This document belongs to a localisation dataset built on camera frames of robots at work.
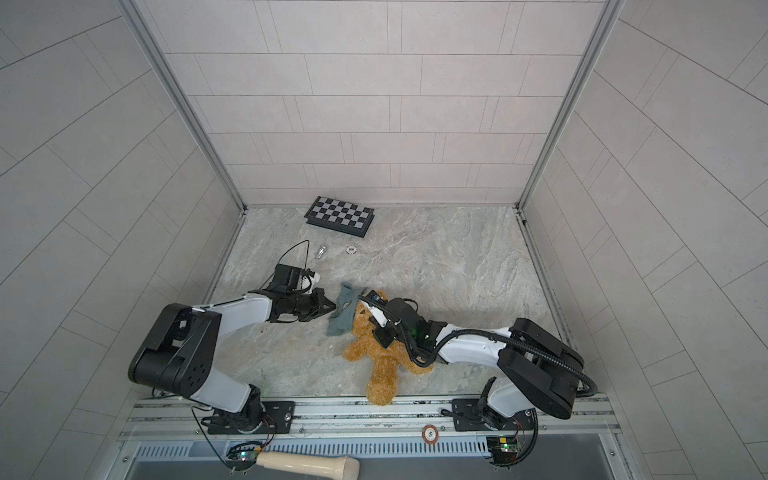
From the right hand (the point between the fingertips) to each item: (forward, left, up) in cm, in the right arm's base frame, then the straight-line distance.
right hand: (370, 323), depth 82 cm
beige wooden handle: (-31, +5, 0) cm, 31 cm away
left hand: (+8, +8, -2) cm, 12 cm away
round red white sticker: (-26, -14, -5) cm, 30 cm away
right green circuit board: (-30, -30, -6) cm, 43 cm away
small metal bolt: (+28, +17, -2) cm, 33 cm away
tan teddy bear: (-12, -4, +3) cm, 13 cm away
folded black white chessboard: (+42, +11, +1) cm, 43 cm away
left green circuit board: (-28, +28, -2) cm, 39 cm away
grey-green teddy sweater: (0, +7, +3) cm, 8 cm away
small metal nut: (+29, +7, -3) cm, 30 cm away
